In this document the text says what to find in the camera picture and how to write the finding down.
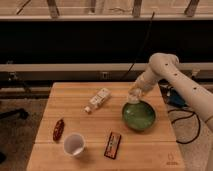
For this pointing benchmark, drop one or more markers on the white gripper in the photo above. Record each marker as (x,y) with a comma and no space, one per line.
(134,94)

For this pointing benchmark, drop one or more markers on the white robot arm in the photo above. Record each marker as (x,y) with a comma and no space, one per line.
(164,66)

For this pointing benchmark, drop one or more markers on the green ceramic bowl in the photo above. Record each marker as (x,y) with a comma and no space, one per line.
(138,117)

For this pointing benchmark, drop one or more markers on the white plastic bottle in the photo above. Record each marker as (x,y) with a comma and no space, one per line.
(97,100)

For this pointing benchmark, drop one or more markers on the blue object beside table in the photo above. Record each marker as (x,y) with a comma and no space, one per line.
(175,99)

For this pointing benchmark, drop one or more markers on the white paper cup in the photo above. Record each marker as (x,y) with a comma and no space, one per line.
(74,145)

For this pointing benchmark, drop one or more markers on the black chair base leg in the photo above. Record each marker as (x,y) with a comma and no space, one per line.
(21,112)

